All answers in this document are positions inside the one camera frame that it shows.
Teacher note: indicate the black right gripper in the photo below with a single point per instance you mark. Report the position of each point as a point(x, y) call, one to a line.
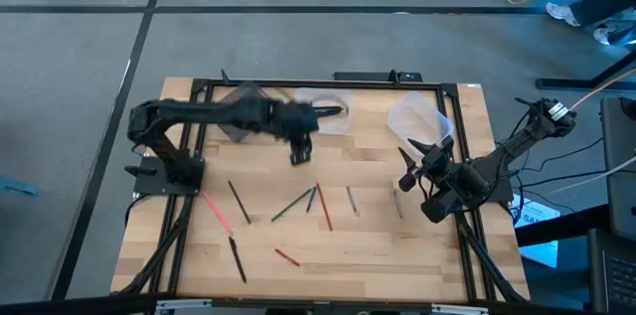
point(433, 163)

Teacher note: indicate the black device bar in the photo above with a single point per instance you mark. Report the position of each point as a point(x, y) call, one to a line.
point(367, 76)

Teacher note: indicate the blue pencil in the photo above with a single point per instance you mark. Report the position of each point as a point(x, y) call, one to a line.
point(311, 199)

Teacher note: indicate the black aluminium table frame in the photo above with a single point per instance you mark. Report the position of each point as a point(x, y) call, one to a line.
point(372, 86)

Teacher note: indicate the black pencil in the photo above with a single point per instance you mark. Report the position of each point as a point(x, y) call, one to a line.
point(239, 202)

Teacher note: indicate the grey computer case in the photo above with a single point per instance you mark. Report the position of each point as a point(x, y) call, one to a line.
point(621, 181)

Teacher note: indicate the smoky grey plastic bin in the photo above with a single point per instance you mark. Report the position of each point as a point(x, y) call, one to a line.
point(241, 132)

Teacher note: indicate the silver frame bracket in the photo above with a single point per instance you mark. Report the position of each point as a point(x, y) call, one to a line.
point(459, 310)
point(184, 305)

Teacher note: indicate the grey pencil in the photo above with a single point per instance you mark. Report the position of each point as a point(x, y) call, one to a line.
point(352, 201)
point(397, 203)

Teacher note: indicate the green pencil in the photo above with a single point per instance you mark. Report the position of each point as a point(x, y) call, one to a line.
point(291, 204)

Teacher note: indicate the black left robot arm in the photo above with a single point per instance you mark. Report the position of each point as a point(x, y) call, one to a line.
point(208, 110)

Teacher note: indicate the black frame lever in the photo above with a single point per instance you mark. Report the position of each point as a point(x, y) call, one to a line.
point(224, 76)

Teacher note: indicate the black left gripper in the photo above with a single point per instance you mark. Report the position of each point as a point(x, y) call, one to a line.
point(295, 118)

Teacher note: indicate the white printed paper sheet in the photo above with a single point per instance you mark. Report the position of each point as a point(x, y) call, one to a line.
point(544, 213)

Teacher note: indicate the person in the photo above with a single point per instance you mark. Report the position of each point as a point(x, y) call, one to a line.
point(596, 7)

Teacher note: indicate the plain white paper sheet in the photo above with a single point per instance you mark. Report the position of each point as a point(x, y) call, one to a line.
point(544, 253)

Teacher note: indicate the black desk beam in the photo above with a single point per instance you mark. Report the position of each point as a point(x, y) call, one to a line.
point(576, 223)

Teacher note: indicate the short red Madisi pencil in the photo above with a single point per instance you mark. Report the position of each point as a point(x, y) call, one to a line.
point(287, 256)

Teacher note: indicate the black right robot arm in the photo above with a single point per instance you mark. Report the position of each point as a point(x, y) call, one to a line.
point(517, 148)

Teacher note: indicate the clear plastic bin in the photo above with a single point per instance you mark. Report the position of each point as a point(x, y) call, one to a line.
point(333, 126)
point(417, 118)

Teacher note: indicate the pink-red pencil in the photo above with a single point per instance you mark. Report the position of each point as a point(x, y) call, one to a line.
point(217, 212)

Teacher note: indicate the black laptop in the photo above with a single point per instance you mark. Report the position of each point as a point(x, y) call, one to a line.
point(616, 275)

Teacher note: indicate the long red pencil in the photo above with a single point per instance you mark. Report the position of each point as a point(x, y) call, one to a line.
point(324, 206)

